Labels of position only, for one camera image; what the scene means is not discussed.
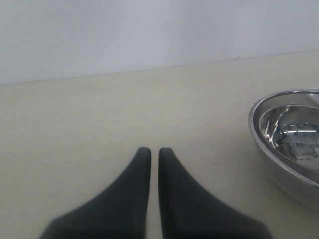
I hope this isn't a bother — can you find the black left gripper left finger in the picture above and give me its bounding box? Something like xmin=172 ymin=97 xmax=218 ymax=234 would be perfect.
xmin=40 ymin=147 xmax=152 ymax=239

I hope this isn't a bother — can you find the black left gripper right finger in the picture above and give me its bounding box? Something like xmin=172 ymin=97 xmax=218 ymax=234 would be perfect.
xmin=159 ymin=147 xmax=273 ymax=239

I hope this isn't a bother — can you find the small stainless steel bowl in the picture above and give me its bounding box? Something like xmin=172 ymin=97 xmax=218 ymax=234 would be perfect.
xmin=259 ymin=105 xmax=319 ymax=183

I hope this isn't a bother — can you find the steel mesh strainer basket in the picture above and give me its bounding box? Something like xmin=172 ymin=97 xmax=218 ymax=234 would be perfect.
xmin=248 ymin=89 xmax=319 ymax=211

